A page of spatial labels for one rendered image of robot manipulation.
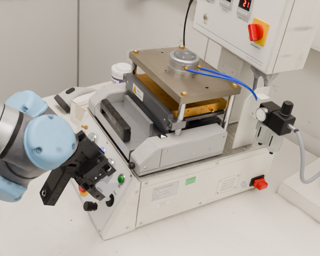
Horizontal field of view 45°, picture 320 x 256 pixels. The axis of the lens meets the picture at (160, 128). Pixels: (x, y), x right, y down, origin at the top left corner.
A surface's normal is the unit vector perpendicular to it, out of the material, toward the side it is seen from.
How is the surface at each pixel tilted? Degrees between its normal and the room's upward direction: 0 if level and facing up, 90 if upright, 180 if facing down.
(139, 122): 90
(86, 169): 35
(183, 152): 90
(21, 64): 90
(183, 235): 0
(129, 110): 90
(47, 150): 44
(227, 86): 0
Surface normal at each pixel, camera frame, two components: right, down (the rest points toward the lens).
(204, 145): 0.49, 0.53
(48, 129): 0.61, -0.29
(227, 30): -0.87, 0.18
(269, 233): 0.12, -0.83
